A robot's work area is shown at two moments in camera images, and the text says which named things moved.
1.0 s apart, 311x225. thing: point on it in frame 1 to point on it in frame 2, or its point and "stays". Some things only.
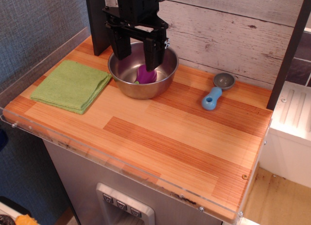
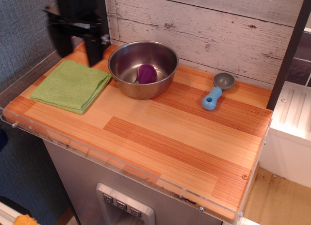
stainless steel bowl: (141, 71) stays
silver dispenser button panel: (119, 209) stays
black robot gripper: (138, 8) to (84, 12)
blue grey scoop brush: (221, 81) stays
